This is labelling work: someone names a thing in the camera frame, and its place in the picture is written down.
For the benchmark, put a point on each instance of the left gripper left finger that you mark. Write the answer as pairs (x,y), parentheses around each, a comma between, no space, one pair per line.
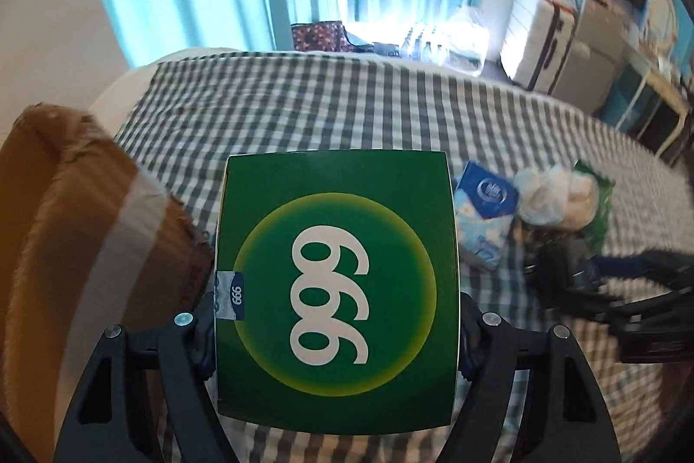
(110,418)

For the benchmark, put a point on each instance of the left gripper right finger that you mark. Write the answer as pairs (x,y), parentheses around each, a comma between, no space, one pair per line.
(564,419)

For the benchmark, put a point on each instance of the green foil packet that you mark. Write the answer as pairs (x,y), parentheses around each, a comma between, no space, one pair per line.
(595,233)

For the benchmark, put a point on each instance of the cream cloth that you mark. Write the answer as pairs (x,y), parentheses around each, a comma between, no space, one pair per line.
(556,198)

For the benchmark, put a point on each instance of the blue tissue pack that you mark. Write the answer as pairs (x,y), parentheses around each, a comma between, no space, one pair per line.
(485,205)

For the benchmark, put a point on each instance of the green 999 medicine box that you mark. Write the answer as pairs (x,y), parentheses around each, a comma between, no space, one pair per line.
(337,291)

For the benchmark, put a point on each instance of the black round jar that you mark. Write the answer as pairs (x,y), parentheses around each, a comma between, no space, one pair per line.
(558,265)

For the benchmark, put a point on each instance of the brown cardboard box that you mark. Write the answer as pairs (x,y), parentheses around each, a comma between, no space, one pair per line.
(88,239)

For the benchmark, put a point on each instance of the white side table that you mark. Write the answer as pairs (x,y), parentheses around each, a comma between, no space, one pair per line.
(646,106)

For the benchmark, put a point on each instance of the grey mini fridge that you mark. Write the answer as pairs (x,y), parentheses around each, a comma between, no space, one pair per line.
(588,69)

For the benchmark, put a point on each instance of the white oval mirror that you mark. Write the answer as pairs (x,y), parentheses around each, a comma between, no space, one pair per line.
(662,28)

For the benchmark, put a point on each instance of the white suitcase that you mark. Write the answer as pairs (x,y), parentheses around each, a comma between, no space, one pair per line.
(537,36)

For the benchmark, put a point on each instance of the large water jug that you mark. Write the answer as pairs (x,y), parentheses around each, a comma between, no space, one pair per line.
(463,42)

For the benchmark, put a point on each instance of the checkered tablecloth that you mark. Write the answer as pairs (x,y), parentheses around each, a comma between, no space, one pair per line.
(182,117)

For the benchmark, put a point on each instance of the patterned gift bag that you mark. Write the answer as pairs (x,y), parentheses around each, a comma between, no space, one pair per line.
(321,36)

